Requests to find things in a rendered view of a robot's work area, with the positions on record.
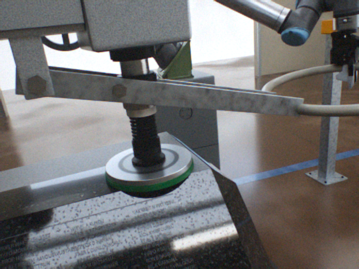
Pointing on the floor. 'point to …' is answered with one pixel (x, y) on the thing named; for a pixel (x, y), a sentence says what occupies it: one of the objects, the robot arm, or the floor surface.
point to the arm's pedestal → (193, 123)
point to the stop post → (330, 163)
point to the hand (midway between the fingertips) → (353, 84)
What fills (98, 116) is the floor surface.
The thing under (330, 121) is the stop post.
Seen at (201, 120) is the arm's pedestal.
